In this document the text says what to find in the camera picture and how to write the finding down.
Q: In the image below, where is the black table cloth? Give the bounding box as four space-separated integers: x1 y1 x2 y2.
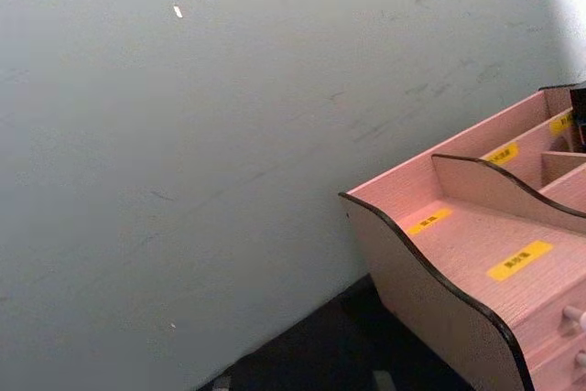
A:
197 272 477 391

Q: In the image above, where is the pink wooden desk organizer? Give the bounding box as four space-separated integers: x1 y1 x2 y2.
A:
338 82 586 391

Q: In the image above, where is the black object in organizer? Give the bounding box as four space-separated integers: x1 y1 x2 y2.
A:
569 84 586 153

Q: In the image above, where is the plain pale wall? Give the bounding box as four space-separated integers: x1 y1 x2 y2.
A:
0 0 586 391

